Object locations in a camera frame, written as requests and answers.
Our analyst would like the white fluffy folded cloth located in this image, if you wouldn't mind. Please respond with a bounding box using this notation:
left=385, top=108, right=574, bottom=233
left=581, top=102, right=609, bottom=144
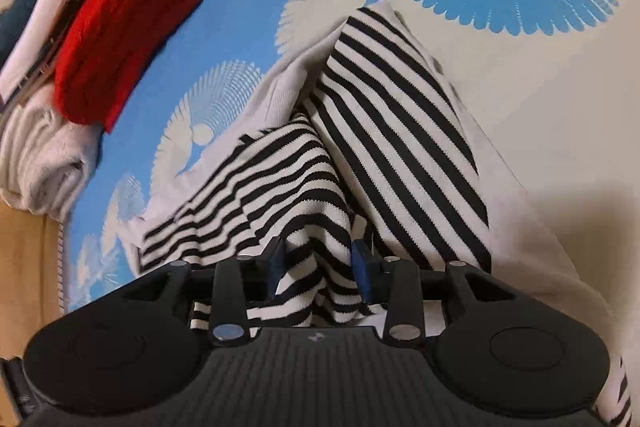
left=0, top=99, right=103, bottom=220

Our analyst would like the red knit sweater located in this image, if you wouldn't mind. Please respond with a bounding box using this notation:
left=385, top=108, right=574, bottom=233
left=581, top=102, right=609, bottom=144
left=53, top=0, right=227, bottom=134

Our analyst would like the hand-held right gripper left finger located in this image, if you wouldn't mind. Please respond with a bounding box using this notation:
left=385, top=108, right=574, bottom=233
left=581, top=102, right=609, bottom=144
left=150, top=237, right=287, bottom=348

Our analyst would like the black white striped shirt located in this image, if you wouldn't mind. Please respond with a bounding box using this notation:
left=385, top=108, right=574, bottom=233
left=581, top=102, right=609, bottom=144
left=132, top=3, right=632, bottom=427

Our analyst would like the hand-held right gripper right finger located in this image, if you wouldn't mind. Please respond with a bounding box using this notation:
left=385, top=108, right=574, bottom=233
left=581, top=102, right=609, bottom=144
left=351, top=239, right=495, bottom=343

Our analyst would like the blue white printed blanket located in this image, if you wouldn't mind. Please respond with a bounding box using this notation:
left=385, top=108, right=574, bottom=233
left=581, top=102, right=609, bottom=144
left=60, top=0, right=640, bottom=315

